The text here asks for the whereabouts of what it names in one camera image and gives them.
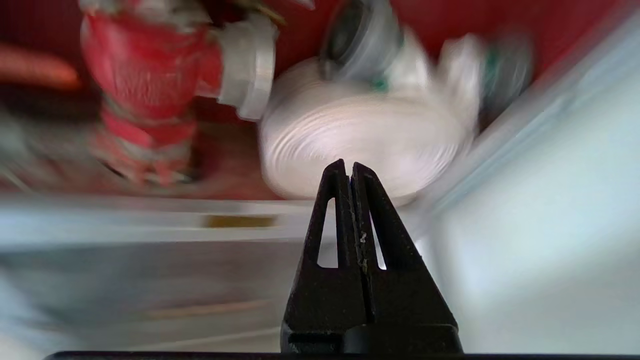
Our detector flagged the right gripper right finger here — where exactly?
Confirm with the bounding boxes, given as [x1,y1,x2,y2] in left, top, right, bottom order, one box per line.
[350,162,464,354]

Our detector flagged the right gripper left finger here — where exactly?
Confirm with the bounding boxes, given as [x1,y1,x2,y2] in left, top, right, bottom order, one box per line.
[280,159,372,354]

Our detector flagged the red fire hydrant valve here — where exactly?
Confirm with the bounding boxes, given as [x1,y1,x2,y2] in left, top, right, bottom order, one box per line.
[79,0,279,187]

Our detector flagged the red pipe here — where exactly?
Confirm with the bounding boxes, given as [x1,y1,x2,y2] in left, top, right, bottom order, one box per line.
[0,44,82,92]

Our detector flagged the white coiled fire hose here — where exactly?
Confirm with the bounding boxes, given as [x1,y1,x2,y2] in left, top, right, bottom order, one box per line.
[259,56,476,207]

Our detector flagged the silver hose coupling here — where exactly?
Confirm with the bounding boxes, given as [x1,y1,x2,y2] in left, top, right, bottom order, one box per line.
[319,0,407,86]

